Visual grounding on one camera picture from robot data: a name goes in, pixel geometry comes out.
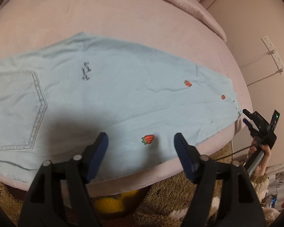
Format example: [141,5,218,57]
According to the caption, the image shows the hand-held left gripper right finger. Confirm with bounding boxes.
[174,132,267,227]

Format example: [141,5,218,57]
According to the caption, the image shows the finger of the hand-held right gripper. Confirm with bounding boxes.
[242,109,262,124]
[242,118,259,136]

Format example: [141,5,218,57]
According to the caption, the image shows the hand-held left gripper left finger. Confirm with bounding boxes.
[18,132,109,227]

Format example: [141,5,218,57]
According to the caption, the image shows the light blue strawberry pants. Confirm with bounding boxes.
[0,32,240,185]

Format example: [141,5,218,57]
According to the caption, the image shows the person's right hand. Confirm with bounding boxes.
[248,138,273,178]

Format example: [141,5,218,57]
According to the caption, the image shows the brown fuzzy cloth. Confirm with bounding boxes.
[0,141,270,227]

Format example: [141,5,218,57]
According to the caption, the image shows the yellow plush cloth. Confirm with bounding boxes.
[91,189,140,215]

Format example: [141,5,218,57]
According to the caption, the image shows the white printed cloth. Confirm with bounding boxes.
[266,170,284,210]

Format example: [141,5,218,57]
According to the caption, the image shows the white power strip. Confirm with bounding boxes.
[261,35,284,74]

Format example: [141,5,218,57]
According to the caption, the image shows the pink bed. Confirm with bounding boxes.
[0,0,254,191]

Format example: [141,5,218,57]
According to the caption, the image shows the thin black cord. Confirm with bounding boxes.
[212,136,270,161]

